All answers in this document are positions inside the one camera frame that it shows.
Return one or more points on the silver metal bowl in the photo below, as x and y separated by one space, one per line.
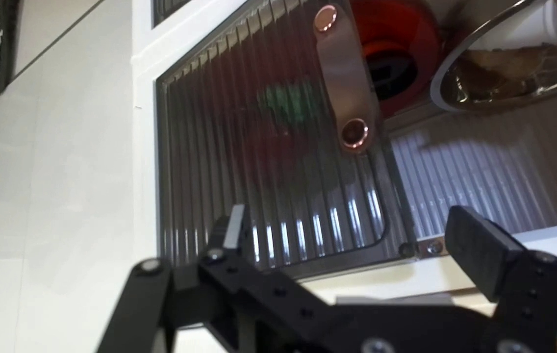
461 91

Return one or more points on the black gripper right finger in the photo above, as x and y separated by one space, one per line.
526 295

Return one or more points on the red round plastic object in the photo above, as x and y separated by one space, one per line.
408 40

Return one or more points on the dark ribbed translucent cabinet door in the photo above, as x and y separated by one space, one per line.
169 8
226 163

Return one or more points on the green plastic item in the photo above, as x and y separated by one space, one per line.
288 103

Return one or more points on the white plastic cup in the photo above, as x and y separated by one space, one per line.
533 22

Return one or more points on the white three-tier cabinet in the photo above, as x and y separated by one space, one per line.
369 281

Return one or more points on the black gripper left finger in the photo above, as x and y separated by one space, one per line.
226 301

